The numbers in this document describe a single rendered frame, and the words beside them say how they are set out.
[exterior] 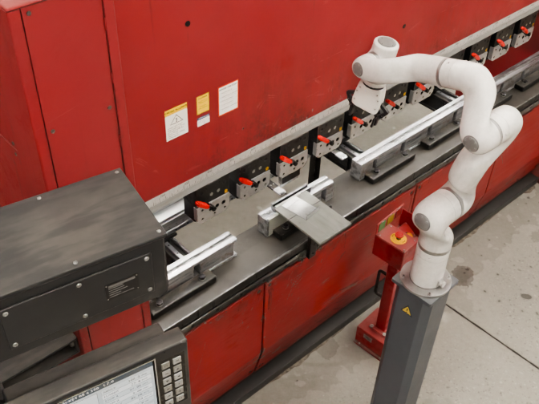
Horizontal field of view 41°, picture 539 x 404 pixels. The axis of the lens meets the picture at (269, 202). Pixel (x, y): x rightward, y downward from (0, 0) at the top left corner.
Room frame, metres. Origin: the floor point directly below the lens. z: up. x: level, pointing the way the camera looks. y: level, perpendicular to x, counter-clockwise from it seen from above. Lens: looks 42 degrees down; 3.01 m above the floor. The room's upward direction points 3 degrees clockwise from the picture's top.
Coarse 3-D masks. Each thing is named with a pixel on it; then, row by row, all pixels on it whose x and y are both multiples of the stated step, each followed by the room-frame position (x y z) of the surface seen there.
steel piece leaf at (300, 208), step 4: (300, 200) 2.26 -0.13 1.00; (292, 204) 2.23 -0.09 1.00; (296, 204) 2.23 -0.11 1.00; (300, 204) 2.23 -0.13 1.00; (304, 204) 2.23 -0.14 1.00; (308, 204) 2.24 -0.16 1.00; (288, 208) 2.21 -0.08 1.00; (292, 208) 2.21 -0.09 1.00; (296, 208) 2.21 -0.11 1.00; (300, 208) 2.21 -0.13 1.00; (304, 208) 2.21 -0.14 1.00; (308, 208) 2.21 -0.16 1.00; (312, 208) 2.21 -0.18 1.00; (316, 208) 2.19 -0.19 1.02; (296, 212) 2.18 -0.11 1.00; (300, 212) 2.18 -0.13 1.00; (304, 212) 2.19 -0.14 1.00; (308, 212) 2.19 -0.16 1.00; (312, 212) 2.17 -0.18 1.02; (300, 216) 2.16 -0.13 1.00; (304, 216) 2.16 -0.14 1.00; (308, 216) 2.15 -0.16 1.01
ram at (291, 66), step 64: (128, 0) 1.78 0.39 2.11; (192, 0) 1.92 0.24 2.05; (256, 0) 2.09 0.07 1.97; (320, 0) 2.29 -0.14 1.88; (384, 0) 2.53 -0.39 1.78; (448, 0) 2.82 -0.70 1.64; (512, 0) 3.19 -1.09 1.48; (128, 64) 1.76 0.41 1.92; (192, 64) 1.91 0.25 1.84; (256, 64) 2.09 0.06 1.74; (320, 64) 2.31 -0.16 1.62; (128, 128) 1.75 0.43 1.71; (192, 128) 1.91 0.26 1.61; (256, 128) 2.10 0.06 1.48
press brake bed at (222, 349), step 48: (528, 144) 3.42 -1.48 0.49; (432, 192) 2.78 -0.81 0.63; (480, 192) 3.13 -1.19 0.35; (336, 240) 2.29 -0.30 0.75; (288, 288) 2.09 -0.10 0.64; (336, 288) 2.32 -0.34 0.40; (192, 336) 1.74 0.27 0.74; (240, 336) 1.91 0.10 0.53; (288, 336) 2.12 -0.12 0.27; (192, 384) 1.73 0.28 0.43; (240, 384) 2.00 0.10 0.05
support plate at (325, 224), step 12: (312, 204) 2.24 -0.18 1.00; (324, 204) 2.24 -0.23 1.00; (288, 216) 2.16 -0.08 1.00; (312, 216) 2.17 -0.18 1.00; (324, 216) 2.17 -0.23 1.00; (336, 216) 2.17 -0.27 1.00; (300, 228) 2.09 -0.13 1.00; (312, 228) 2.10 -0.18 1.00; (324, 228) 2.10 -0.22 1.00; (336, 228) 2.10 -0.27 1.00; (324, 240) 2.03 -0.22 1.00
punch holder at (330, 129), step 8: (328, 120) 2.36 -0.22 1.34; (336, 120) 2.39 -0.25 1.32; (320, 128) 2.33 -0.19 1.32; (328, 128) 2.36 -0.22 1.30; (336, 128) 2.39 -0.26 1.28; (312, 136) 2.34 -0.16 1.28; (328, 136) 2.36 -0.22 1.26; (336, 136) 2.39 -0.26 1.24; (312, 144) 2.34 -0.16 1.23; (320, 144) 2.33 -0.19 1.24; (328, 144) 2.37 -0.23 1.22; (336, 144) 2.40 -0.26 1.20; (312, 152) 2.34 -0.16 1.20; (320, 152) 2.33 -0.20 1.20; (328, 152) 2.37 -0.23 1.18
